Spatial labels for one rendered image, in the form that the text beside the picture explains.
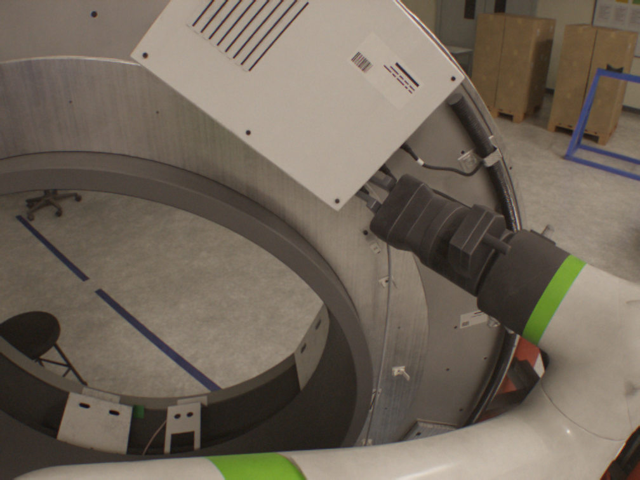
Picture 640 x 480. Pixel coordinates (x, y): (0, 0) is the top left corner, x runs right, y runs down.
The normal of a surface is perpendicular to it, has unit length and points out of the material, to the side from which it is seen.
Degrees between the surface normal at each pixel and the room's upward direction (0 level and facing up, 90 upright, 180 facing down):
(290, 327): 0
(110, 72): 90
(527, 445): 25
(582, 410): 74
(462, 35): 90
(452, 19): 90
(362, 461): 30
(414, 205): 46
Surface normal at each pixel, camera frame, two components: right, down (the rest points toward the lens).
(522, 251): -0.22, -0.57
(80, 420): 0.44, -0.82
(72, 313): 0.00, -0.86
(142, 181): 0.18, 0.50
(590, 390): -0.74, 0.07
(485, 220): -0.43, -0.32
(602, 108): -0.64, 0.39
